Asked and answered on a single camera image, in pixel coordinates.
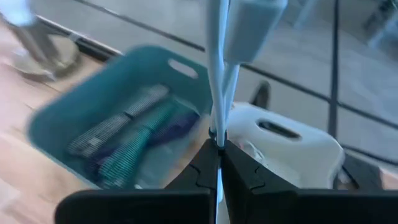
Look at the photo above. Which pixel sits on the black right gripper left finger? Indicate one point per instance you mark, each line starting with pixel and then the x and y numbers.
pixel 155 208

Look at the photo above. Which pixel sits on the grey plastic bin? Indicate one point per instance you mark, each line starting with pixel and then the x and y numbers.
pixel 311 155

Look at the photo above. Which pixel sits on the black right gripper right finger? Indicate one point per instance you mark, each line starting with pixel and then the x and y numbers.
pixel 295 208

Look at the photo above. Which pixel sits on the teal plastic bin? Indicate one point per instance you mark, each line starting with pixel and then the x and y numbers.
pixel 77 109

